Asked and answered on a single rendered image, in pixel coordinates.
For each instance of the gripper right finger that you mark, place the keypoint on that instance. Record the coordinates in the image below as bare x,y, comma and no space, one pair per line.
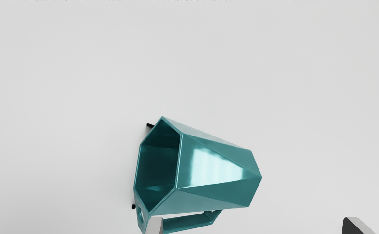
355,227

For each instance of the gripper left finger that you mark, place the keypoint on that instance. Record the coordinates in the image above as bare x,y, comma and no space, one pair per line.
155,226

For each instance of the teal faceted mug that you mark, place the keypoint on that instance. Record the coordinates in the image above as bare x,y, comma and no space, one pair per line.
208,175

